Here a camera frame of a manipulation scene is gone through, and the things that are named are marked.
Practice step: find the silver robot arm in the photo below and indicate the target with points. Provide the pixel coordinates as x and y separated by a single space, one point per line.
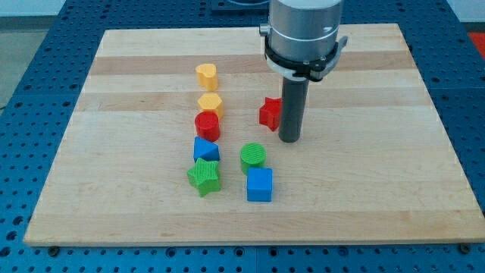
302 30

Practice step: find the green cylinder block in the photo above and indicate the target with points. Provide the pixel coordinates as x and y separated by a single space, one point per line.
252 155

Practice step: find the green star block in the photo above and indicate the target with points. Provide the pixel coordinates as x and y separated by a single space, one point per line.
204 176

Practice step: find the blue triangle block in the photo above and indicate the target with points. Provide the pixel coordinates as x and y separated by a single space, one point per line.
205 149

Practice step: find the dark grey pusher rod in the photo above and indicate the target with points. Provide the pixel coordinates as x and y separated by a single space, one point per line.
293 97

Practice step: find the blue cube block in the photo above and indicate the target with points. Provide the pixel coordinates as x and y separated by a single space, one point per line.
259 185

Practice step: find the wooden board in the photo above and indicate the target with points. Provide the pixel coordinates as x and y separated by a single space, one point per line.
373 164

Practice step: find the yellow heart block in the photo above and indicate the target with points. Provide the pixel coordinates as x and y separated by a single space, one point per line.
207 76

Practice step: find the red cylinder block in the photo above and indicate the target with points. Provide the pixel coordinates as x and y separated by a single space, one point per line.
207 126

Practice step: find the red star block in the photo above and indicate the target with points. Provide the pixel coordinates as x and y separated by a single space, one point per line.
269 113

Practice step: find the yellow hexagon block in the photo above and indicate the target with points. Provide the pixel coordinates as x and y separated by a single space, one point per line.
211 102

